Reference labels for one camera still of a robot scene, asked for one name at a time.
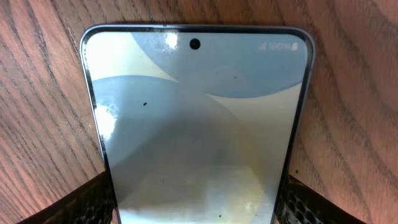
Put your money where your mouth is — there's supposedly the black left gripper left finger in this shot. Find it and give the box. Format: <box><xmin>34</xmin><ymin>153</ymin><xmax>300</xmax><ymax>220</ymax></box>
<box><xmin>18</xmin><ymin>172</ymin><xmax>115</xmax><ymax>224</ymax></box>

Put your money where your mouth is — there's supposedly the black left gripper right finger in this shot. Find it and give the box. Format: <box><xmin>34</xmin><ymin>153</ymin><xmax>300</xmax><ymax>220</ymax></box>
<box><xmin>276</xmin><ymin>175</ymin><xmax>364</xmax><ymax>224</ymax></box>

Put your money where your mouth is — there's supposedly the smartphone with light blue screen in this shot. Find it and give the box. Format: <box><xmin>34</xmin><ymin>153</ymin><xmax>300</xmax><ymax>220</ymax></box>
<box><xmin>80</xmin><ymin>24</ymin><xmax>315</xmax><ymax>223</ymax></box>

